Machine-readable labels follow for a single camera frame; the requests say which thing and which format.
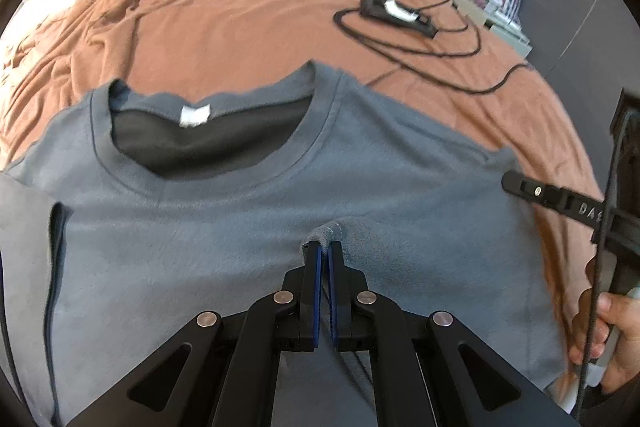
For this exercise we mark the white bedside drawer cabinet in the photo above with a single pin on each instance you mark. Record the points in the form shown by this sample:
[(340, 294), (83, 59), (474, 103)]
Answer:
[(486, 13)]

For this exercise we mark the grey t-shirt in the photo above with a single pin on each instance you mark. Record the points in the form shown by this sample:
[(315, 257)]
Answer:
[(133, 213)]

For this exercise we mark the orange-brown bed blanket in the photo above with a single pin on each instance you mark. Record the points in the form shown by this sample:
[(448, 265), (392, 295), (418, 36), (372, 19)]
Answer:
[(471, 81)]

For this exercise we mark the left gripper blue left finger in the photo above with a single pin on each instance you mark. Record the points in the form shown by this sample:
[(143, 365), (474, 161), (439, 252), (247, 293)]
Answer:
[(300, 330)]

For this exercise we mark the right hand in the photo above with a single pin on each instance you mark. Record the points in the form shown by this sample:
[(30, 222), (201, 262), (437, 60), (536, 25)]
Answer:
[(613, 312)]

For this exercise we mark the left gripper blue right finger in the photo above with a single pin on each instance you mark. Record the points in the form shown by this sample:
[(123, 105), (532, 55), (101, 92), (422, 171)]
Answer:
[(348, 325)]

